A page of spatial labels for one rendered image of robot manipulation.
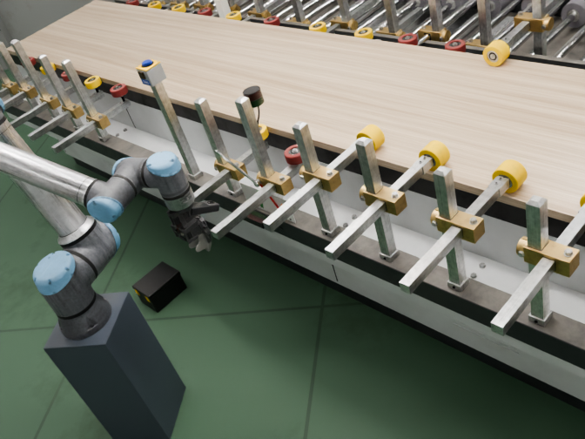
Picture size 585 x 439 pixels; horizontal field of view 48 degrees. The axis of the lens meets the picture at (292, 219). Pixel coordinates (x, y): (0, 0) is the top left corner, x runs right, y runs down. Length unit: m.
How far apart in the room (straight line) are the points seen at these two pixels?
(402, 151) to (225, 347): 1.29
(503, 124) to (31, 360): 2.43
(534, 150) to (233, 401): 1.53
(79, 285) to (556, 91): 1.72
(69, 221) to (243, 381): 1.00
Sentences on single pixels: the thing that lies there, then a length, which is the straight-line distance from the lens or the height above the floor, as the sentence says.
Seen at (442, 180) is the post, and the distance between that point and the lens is 1.67.
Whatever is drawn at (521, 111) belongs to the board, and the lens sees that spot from 2.26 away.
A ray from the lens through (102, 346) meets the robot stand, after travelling 2.37.
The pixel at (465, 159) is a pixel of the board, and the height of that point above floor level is 0.90.
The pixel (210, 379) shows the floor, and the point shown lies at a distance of 2.88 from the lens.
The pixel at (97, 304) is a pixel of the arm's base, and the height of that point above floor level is 0.67.
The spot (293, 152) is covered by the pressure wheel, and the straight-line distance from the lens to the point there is 2.28.
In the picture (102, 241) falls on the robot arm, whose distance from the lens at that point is 2.41.
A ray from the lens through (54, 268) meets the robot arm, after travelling 2.32.
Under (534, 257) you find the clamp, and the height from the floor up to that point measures 0.95.
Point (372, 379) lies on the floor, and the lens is 2.66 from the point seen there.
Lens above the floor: 2.11
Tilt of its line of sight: 37 degrees down
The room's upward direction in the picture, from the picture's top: 19 degrees counter-clockwise
